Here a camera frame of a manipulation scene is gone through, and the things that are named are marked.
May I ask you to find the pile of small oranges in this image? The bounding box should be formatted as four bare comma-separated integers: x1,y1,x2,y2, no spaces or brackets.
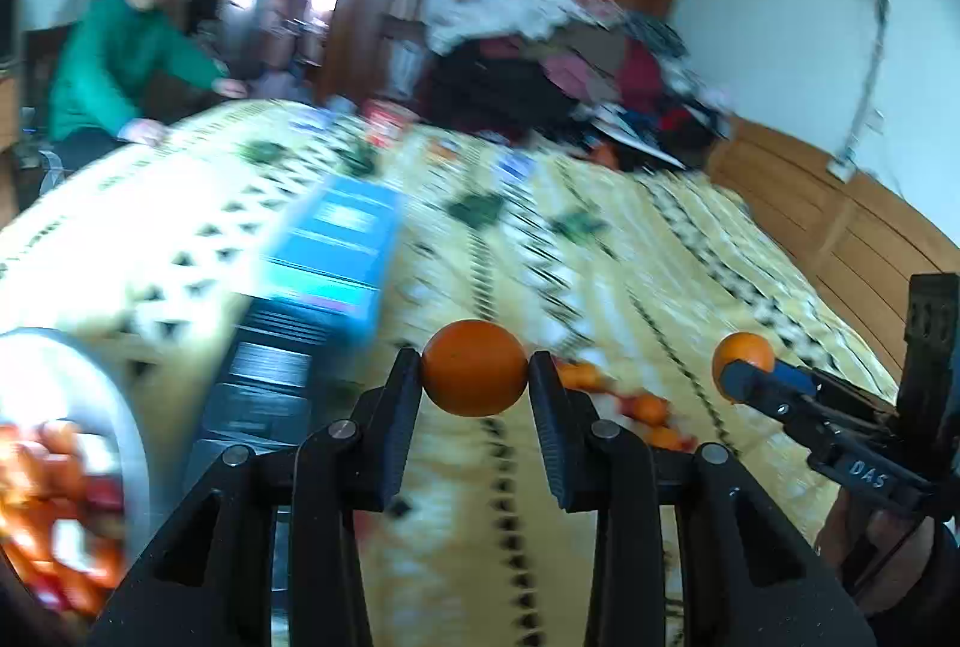
555,358,695,453

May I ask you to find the large orange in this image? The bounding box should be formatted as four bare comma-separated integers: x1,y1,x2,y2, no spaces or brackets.
421,319,528,417

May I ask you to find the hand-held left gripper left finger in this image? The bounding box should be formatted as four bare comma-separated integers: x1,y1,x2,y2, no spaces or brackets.
88,347,422,647

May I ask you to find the pile of clothes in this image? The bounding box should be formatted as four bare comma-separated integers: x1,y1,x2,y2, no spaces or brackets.
424,0,740,168

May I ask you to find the metal bowl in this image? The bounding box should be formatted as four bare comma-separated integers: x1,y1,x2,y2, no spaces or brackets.
0,328,151,618

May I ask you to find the wall cable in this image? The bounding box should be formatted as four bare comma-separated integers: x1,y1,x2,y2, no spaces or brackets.
780,0,893,177

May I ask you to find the person's right hand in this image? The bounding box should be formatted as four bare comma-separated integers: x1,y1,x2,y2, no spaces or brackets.
817,489,946,618

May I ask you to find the heap of orange red produce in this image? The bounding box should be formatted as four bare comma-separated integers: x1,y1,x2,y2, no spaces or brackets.
0,422,125,618

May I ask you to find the yellow patterned blanket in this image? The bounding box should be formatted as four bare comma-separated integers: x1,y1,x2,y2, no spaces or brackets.
0,100,901,647

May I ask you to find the red box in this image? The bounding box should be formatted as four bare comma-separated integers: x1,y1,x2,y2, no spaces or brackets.
364,98,410,148

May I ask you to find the black cardboard box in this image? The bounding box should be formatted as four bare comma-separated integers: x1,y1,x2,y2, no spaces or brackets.
184,294,353,476

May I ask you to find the wooden headboard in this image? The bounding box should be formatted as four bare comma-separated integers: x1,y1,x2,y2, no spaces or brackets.
705,118,960,386

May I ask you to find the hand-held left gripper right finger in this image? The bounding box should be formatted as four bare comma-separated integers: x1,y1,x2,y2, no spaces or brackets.
529,351,878,647

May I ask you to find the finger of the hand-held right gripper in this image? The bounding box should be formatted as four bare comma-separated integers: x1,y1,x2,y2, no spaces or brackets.
721,358,931,520
776,360,901,432

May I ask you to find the small orange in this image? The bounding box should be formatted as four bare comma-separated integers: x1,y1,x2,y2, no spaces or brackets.
712,332,776,404

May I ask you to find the blue cardboard box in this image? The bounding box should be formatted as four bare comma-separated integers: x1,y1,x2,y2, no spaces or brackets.
262,174,402,344

